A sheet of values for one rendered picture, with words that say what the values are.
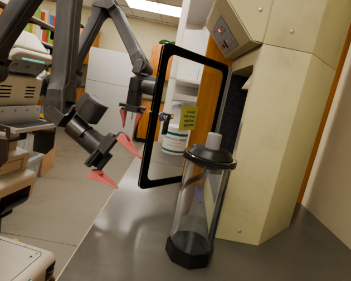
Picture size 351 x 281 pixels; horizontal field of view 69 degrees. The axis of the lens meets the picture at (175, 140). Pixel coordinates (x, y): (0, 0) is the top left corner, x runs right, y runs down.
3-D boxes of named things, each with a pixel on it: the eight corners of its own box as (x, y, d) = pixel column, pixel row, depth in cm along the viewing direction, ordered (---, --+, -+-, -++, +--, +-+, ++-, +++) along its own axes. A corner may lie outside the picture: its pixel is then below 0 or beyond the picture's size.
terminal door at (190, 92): (204, 177, 94) (229, 65, 86) (138, 190, 71) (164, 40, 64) (202, 177, 94) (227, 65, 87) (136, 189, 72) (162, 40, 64)
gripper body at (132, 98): (144, 112, 101) (147, 93, 100) (118, 107, 101) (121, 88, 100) (145, 111, 108) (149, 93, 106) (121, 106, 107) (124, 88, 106)
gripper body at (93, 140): (113, 136, 64) (92, 119, 65) (88, 168, 64) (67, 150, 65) (122, 139, 71) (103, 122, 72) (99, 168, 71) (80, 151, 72)
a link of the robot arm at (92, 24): (106, 8, 128) (93, -7, 119) (127, 11, 122) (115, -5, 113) (66, 88, 123) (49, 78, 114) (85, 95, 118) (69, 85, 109)
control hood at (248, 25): (232, 60, 87) (239, 29, 85) (263, 43, 55) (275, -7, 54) (199, 53, 87) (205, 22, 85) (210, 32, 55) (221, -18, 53)
